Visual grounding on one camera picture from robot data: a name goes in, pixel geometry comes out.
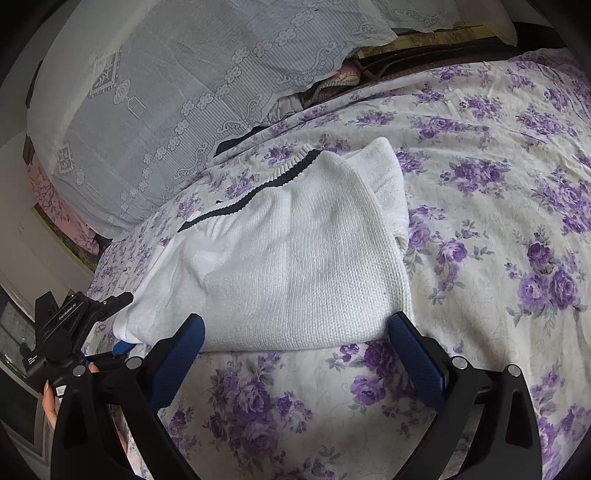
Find pink floral cloth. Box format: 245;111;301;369
27;154;99;255

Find folded clothes under cover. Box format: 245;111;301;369
214;25;569;158

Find left hand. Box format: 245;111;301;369
42;381;61;430

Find white knit sweater black stripes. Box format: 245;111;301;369
113;138;413;351

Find white lace cover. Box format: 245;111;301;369
27;1;517;239

